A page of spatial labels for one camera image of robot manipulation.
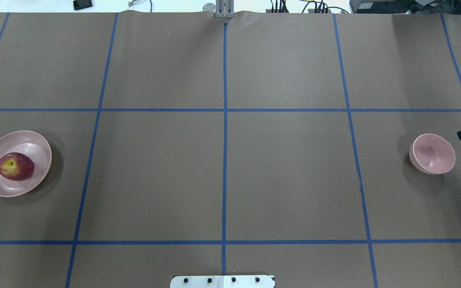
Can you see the small black device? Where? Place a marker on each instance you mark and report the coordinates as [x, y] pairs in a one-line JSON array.
[[81, 4]]

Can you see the aluminium frame post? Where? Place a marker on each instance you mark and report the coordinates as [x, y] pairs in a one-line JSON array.
[[224, 9]]

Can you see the pink bowl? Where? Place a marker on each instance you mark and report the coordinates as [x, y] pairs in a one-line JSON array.
[[432, 154]]

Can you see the white pedestal base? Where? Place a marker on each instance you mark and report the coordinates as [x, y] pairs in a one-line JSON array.
[[223, 281]]

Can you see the red apple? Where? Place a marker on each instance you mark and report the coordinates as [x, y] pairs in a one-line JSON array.
[[16, 166]]

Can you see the pink plate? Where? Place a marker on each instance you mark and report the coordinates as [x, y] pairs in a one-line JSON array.
[[36, 147]]

